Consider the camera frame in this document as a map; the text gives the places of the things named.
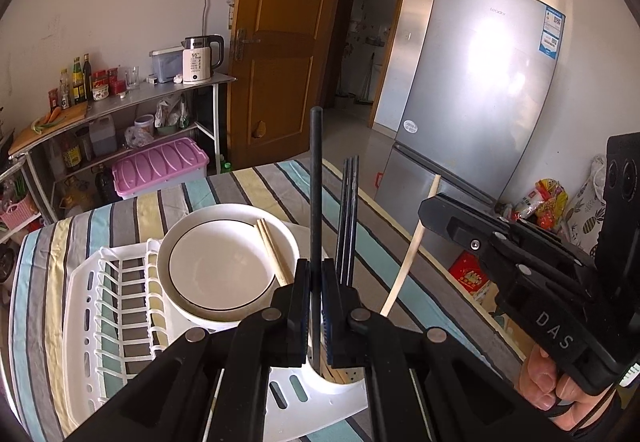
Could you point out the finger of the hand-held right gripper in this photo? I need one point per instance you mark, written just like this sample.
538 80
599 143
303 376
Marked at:
535 231
450 222

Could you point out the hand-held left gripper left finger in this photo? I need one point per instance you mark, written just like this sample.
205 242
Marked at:
305 332

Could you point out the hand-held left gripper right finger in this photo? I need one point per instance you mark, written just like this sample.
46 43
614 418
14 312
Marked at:
326 332

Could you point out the white utensil cup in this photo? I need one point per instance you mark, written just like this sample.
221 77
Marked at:
340 388

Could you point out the wooden chopstick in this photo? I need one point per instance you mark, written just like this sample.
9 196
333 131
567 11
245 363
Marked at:
277 249
270 254
405 267

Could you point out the black chopstick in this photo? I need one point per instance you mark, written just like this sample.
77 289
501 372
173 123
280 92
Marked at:
342 217
316 172

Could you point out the person's right hand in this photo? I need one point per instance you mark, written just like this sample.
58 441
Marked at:
542 379

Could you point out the red yellow snack bag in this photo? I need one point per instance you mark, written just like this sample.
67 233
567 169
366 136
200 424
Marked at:
542 204

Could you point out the pineapple print bag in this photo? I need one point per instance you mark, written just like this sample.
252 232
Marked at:
585 217

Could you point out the red gift box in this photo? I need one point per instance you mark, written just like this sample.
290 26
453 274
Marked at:
472 277

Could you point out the white bowl black rim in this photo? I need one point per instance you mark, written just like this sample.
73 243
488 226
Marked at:
220 262

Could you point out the silver refrigerator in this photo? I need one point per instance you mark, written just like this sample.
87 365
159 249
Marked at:
475 97

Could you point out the striped tablecloth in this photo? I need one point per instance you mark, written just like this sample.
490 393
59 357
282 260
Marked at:
280 182

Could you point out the pink storage box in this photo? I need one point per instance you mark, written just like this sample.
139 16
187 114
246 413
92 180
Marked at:
160 167

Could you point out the white plastic dish rack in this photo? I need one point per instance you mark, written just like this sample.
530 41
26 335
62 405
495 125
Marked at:
80 302

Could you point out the white plastic bag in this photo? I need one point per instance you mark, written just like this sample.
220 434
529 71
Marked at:
172 112

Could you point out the wooden door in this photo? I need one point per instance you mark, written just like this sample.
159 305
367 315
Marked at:
285 22

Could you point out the metal kitchen shelf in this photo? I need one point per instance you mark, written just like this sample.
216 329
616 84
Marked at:
150 100

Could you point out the plastic jug dark liquid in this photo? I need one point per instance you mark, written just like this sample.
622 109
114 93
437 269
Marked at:
102 137

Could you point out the white electric kettle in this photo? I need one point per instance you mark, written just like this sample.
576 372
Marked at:
197 62

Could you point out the cooking oil bottle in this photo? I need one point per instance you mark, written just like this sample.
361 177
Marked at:
71 155

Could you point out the clear plastic container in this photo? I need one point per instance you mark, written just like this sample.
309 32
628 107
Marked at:
165 65

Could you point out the clear drinking glass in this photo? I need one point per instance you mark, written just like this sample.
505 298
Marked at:
132 78

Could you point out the pink plastic basket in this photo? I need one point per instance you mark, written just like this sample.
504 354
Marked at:
17 214

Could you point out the red seasoning tin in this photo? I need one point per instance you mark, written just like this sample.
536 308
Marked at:
117 82

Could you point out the wooden cutting board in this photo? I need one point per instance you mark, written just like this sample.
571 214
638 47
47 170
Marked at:
50 135

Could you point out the orange carrot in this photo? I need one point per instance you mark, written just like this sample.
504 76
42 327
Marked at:
54 115

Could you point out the dark sauce bottle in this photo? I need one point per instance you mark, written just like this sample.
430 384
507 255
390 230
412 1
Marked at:
88 77

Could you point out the yellow label sauce bottle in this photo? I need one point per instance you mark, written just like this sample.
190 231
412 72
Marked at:
78 85

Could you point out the red spice jar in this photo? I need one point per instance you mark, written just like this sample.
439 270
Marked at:
53 101

